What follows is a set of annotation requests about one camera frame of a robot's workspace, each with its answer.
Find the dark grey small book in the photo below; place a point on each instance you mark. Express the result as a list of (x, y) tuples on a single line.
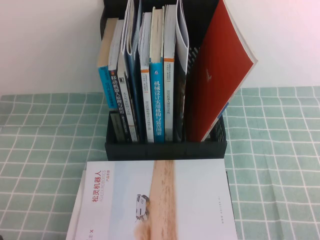
[(117, 127)]

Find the white booklet dark cover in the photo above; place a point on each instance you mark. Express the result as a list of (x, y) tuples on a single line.
[(181, 32)]

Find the black spine book white lettering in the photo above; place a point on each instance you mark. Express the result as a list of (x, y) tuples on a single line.
[(117, 100)]

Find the green checked tablecloth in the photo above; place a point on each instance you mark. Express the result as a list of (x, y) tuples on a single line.
[(37, 150)]

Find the red cover thin book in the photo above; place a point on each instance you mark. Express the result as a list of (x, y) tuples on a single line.
[(217, 75)]

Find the blue cover thin magazine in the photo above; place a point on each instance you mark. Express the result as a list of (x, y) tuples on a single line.
[(132, 75)]

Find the blue spine thick book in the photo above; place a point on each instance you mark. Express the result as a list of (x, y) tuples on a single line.
[(157, 105)]

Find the cyan spine book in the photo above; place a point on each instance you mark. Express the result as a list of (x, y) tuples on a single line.
[(108, 85)]

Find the grey spine book orange band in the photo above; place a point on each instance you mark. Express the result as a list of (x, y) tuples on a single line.
[(168, 100)]

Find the black plastic book holder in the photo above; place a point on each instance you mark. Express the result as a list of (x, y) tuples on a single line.
[(162, 152)]

